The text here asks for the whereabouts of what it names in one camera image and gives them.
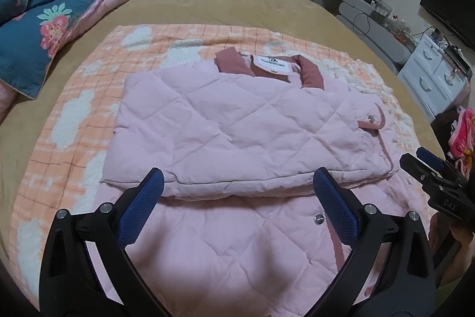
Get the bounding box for white drawer cabinet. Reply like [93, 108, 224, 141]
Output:
[397, 35, 474, 122]

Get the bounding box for dark cloth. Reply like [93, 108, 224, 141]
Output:
[430, 109, 457, 154]

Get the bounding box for orange checked blanket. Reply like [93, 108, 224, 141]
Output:
[9, 23, 438, 277]

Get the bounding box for person's right hand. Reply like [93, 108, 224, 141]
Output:
[451, 226, 475, 258]

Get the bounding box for blue floral quilt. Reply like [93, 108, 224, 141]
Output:
[0, 0, 156, 110]

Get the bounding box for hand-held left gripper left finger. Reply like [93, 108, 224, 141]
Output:
[39, 166, 171, 317]

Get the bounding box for grey desk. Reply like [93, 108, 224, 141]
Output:
[319, 0, 418, 70]

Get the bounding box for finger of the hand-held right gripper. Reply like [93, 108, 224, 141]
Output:
[416, 147, 446, 173]
[400, 153, 436, 187]

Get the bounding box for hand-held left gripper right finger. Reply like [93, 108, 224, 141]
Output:
[312, 168, 436, 317]

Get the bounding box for pink quilted jacket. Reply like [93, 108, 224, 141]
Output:
[94, 47, 436, 317]

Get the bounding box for black television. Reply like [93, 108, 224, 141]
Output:
[419, 0, 475, 52]

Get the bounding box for pink patterned cloth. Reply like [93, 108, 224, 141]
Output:
[447, 107, 475, 169]

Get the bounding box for bed with tan sheet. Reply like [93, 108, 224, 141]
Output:
[0, 0, 446, 266]

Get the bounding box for clutter of desk items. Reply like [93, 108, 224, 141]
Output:
[328, 0, 412, 39]

